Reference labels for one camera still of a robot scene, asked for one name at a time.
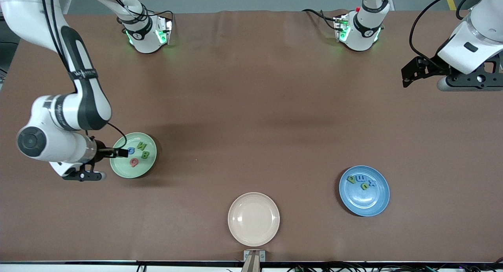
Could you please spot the green uppercase letter N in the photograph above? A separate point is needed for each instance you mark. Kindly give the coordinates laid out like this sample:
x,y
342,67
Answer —
x,y
140,147

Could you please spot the metal camera bracket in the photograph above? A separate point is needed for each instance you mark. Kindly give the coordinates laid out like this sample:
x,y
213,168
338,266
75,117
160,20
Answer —
x,y
254,260

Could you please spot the left base box green light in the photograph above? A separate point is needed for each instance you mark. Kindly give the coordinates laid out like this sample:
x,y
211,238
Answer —
x,y
341,28

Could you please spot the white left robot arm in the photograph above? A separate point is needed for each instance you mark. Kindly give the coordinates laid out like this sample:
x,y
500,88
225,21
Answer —
x,y
367,28

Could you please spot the blue plate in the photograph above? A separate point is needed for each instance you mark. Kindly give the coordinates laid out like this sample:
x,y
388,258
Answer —
x,y
363,203

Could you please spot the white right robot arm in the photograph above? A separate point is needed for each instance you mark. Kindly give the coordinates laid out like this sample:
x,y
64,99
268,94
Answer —
x,y
84,107

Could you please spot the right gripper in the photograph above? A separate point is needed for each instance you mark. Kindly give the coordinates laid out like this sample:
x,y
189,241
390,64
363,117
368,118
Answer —
x,y
100,149

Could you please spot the blue uppercase letter G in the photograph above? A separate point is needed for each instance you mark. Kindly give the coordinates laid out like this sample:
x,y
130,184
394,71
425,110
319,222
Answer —
x,y
130,151

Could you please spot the green plate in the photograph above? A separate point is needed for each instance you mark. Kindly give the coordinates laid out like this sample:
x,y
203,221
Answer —
x,y
147,168

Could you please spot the brown table cover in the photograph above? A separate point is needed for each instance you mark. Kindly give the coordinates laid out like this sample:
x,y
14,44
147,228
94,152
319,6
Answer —
x,y
251,87

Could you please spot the green uppercase letter B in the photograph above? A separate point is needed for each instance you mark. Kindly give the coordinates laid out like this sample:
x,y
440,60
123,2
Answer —
x,y
145,155

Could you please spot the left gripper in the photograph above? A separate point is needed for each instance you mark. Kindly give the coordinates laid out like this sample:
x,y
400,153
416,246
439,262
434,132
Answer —
x,y
432,67

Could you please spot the blue lowercase letter m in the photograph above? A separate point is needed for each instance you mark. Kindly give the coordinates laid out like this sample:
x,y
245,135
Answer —
x,y
361,179

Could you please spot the beige plate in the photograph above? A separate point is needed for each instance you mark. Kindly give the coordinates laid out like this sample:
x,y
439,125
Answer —
x,y
254,219

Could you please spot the red uppercase letter Q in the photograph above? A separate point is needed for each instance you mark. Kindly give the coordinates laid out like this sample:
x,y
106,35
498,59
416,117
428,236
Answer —
x,y
134,162

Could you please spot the blue lowercase letter x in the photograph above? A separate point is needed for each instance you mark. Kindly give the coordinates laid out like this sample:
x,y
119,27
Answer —
x,y
372,183

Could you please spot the right base box green light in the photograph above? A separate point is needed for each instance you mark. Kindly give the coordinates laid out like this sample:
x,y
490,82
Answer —
x,y
164,32

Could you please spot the base box green light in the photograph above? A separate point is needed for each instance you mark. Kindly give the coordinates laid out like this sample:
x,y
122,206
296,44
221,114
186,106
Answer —
x,y
164,32
341,28

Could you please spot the green lowercase letter u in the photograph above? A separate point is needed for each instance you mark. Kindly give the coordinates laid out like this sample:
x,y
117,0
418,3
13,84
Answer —
x,y
365,186

